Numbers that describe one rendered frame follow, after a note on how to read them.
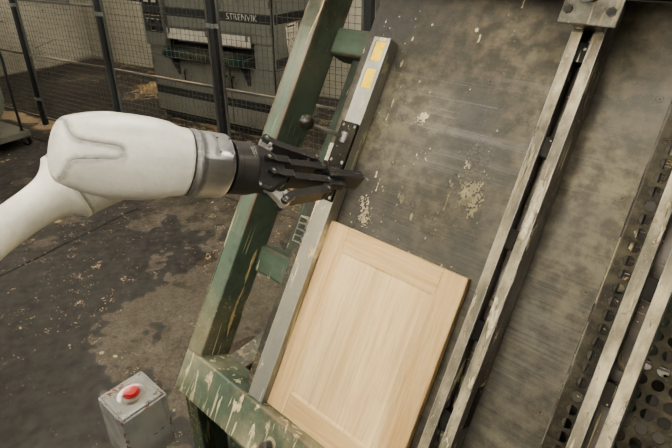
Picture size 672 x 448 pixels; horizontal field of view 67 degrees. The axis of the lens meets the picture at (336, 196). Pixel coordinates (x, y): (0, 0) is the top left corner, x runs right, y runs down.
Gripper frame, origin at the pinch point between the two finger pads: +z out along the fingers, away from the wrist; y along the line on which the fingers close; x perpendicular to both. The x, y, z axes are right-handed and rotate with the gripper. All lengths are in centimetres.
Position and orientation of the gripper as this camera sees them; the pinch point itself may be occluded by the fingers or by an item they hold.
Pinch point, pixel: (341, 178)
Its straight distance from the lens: 82.4
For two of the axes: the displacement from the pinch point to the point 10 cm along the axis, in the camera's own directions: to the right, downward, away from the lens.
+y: -3.1, -8.1, 5.0
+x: -5.1, 5.8, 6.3
